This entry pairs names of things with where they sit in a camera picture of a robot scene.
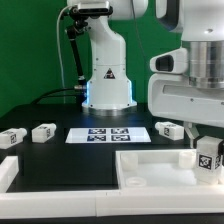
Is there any white sheet with fiducial markers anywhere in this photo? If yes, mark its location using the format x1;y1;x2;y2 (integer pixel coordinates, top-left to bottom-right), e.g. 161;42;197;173
66;127;151;144

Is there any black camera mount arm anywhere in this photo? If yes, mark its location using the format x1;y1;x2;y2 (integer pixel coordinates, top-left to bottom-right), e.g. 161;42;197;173
66;25;87;86

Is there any black cable on table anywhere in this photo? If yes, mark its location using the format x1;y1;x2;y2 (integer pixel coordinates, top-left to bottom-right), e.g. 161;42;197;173
30;87;88;105

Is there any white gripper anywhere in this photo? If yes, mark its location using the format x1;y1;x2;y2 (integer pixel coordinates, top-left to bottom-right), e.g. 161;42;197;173
148;74;224;163

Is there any white left obstacle bar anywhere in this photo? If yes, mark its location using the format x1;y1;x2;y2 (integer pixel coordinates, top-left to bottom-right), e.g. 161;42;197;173
0;156;19;193

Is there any white obstacle bar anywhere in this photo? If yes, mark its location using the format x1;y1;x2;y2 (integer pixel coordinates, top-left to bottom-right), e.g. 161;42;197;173
0;156;19;193
0;185;224;219

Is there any camera on robot top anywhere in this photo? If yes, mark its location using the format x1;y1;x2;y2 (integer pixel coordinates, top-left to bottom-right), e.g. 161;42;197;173
72;1;113;16

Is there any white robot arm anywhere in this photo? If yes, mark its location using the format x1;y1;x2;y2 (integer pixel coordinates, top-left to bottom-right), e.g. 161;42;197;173
67;0;224;140

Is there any grey cable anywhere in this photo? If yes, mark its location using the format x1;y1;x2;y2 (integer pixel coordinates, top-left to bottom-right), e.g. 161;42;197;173
55;4;74;89

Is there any white square table top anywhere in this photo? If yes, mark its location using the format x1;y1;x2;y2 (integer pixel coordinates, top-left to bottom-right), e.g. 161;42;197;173
116;149;224;191

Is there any white front obstacle bar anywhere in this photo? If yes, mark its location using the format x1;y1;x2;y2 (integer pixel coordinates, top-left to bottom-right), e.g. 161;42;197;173
0;185;224;219

